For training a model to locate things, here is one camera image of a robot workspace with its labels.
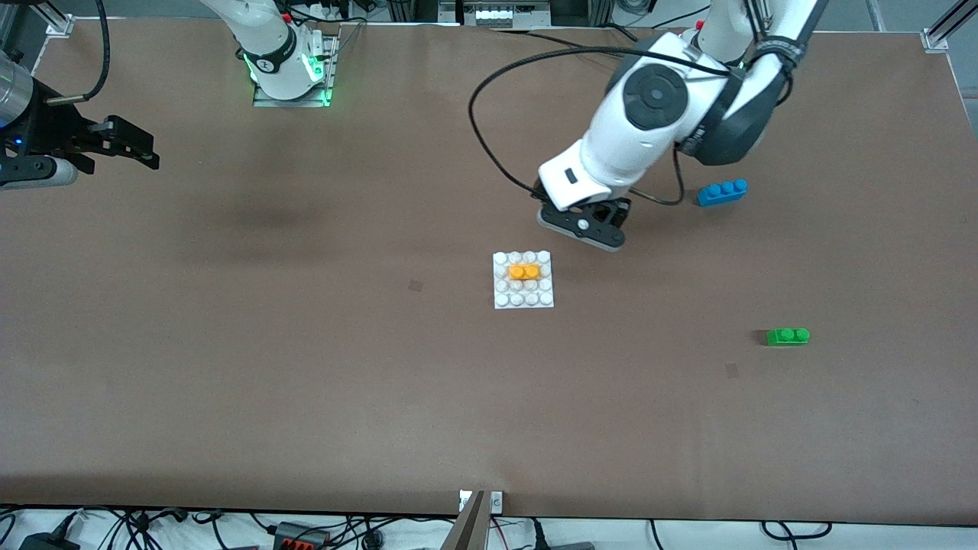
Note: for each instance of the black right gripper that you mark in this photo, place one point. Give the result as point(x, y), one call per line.
point(55, 131)

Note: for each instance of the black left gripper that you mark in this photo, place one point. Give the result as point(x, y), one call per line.
point(620, 217)

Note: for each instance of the yellow two-stud block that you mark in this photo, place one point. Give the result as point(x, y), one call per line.
point(524, 272)

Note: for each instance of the white studded base plate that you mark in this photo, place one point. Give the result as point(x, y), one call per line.
point(523, 299)

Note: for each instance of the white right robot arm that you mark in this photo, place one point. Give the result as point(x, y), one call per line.
point(279, 61)

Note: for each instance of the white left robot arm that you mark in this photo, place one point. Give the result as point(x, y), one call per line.
point(649, 99)

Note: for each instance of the blue three-stud block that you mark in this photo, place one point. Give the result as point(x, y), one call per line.
point(721, 193)

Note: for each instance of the green two-stud block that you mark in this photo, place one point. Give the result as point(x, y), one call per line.
point(787, 337)

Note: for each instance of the white power strip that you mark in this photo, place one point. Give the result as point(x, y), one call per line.
point(493, 14)

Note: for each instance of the black floor plug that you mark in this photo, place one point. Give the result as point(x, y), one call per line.
point(537, 535)

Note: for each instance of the black power adapter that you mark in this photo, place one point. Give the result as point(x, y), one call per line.
point(46, 542)

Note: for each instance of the black orange connector box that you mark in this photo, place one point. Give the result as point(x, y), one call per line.
point(298, 538)

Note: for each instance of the aluminium corner bracket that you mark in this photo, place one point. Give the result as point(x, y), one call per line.
point(61, 26)
point(936, 40)

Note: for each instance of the small white bracket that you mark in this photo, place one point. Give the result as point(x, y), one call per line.
point(464, 501)
point(496, 501)

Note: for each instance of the brown wooden post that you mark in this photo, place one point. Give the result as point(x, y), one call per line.
point(467, 527)

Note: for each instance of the aluminium frame profile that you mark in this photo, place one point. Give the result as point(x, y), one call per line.
point(955, 19)

